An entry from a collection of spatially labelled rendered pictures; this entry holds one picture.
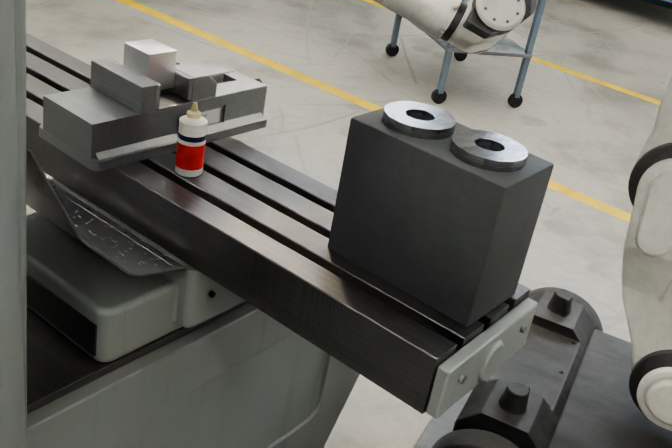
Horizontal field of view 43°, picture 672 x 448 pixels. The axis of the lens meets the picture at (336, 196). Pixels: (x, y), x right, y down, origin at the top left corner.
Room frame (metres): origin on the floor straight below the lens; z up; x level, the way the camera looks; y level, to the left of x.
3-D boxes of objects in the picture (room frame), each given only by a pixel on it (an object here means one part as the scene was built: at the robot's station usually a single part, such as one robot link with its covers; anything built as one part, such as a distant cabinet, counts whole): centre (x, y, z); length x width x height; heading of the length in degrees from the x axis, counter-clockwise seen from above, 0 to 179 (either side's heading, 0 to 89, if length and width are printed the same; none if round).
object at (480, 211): (0.95, -0.12, 1.03); 0.22 x 0.12 x 0.20; 55
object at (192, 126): (1.11, 0.22, 0.99); 0.04 x 0.04 x 0.11
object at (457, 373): (1.20, 0.29, 0.89); 1.24 x 0.23 x 0.08; 56
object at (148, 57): (1.22, 0.31, 1.05); 0.06 x 0.05 x 0.06; 54
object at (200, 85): (1.26, 0.28, 1.02); 0.12 x 0.06 x 0.04; 54
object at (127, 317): (1.17, 0.24, 0.79); 0.50 x 0.35 x 0.12; 146
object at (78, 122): (1.24, 0.30, 0.99); 0.35 x 0.15 x 0.11; 144
